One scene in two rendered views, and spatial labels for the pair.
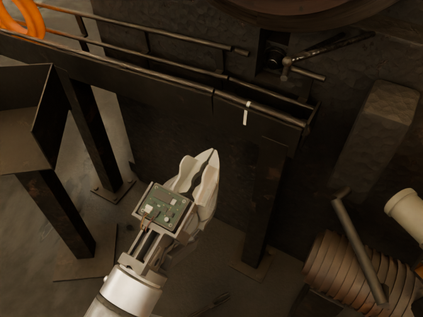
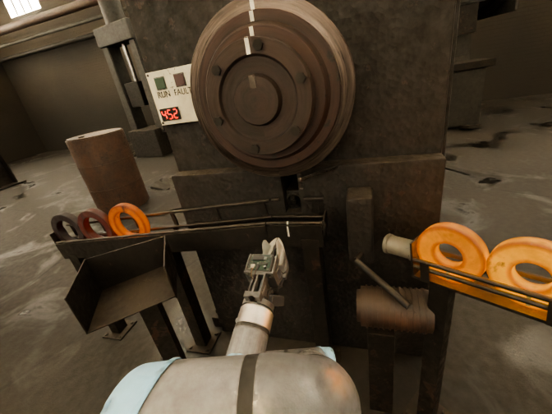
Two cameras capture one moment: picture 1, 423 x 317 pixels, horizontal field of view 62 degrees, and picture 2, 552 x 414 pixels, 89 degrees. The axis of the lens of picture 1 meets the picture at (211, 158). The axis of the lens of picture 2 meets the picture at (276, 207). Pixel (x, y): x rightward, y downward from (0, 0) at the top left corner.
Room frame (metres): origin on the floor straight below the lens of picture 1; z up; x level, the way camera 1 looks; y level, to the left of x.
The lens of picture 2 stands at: (-0.30, 0.10, 1.17)
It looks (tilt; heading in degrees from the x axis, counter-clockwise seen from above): 25 degrees down; 350
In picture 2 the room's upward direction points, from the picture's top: 10 degrees counter-clockwise
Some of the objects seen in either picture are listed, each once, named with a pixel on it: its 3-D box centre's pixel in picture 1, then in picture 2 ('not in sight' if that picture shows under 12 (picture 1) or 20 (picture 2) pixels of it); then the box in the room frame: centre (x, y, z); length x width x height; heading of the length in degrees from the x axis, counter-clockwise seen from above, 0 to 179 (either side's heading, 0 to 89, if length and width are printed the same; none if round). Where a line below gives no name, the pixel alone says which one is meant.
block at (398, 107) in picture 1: (368, 145); (360, 224); (0.44, -0.30, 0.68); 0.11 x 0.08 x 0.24; 150
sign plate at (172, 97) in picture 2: not in sight; (186, 94); (0.81, 0.15, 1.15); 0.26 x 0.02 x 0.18; 60
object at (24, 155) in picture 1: (43, 196); (160, 342); (0.53, 0.47, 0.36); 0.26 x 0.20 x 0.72; 95
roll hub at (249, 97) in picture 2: not in sight; (259, 99); (0.46, -0.04, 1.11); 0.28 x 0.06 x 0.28; 60
